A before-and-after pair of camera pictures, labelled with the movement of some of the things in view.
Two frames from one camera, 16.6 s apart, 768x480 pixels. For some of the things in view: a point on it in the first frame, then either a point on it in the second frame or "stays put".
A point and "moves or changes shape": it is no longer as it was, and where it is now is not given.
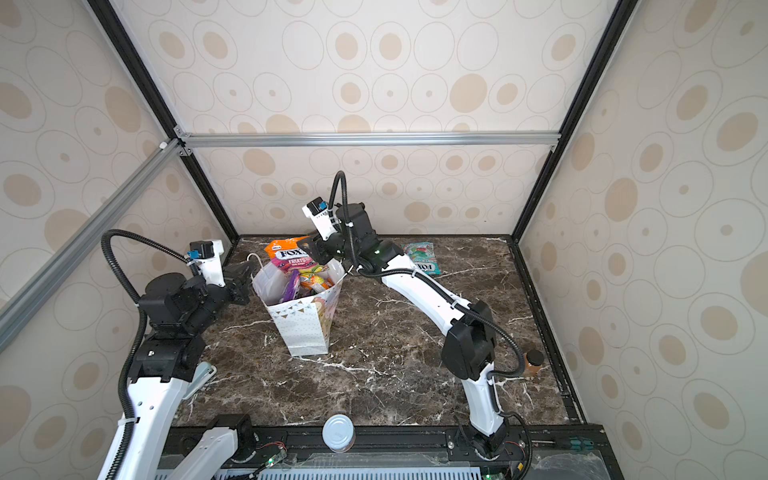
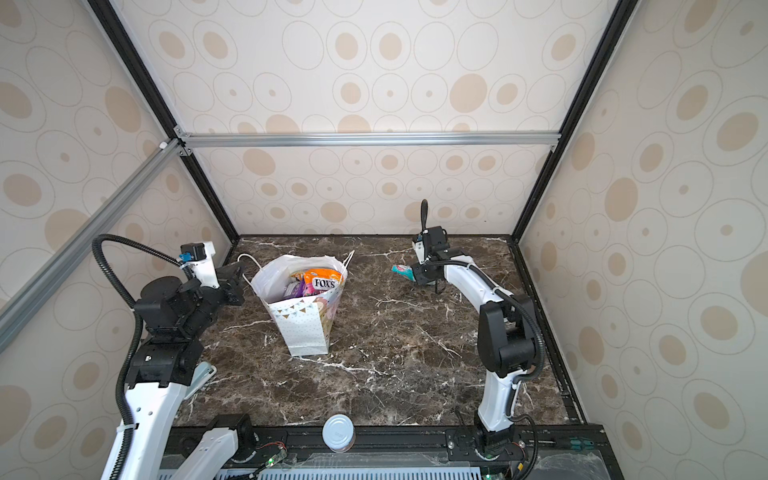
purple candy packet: [291, 287] moves or changes shape
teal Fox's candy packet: [422, 254] moves or changes shape
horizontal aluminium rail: [366, 140] stays put
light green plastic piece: [201, 377] stays put
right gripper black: [316, 249] -> [421, 278]
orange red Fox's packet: [287, 255] -> [318, 280]
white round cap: [338, 432] stays put
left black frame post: [120, 38] stays put
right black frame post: [594, 78] stays put
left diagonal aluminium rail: [27, 299] stays put
